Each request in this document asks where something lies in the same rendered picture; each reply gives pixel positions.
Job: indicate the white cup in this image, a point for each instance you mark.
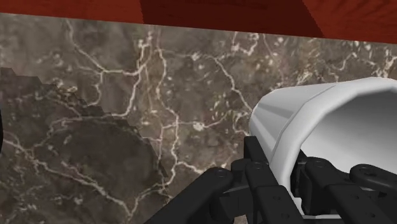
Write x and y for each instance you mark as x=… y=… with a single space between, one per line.
x=341 y=124

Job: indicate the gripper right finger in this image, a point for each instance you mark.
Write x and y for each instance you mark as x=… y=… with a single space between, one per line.
x=335 y=198

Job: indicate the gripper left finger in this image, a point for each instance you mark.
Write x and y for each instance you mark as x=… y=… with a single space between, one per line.
x=263 y=198

